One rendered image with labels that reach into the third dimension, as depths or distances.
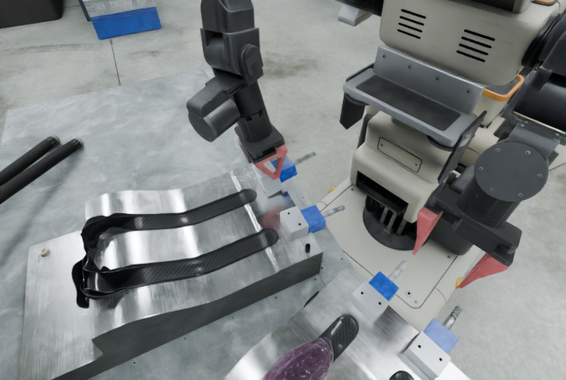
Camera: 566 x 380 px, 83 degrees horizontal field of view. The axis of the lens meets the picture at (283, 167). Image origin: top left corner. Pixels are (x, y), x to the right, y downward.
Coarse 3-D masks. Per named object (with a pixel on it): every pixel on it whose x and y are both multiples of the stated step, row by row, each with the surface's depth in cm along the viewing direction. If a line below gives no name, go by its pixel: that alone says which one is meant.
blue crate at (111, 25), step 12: (120, 12) 301; (132, 12) 306; (144, 12) 310; (156, 12) 315; (96, 24) 299; (108, 24) 304; (120, 24) 308; (132, 24) 313; (144, 24) 318; (156, 24) 322; (108, 36) 310
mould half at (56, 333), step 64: (128, 192) 63; (192, 192) 68; (256, 192) 67; (64, 256) 60; (128, 256) 53; (192, 256) 57; (256, 256) 58; (320, 256) 59; (64, 320) 53; (128, 320) 46; (192, 320) 54
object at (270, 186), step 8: (312, 152) 67; (288, 160) 66; (296, 160) 67; (304, 160) 67; (256, 168) 65; (272, 168) 64; (288, 168) 64; (264, 176) 62; (280, 176) 65; (288, 176) 66; (264, 184) 64; (272, 184) 64; (280, 184) 65; (272, 192) 66
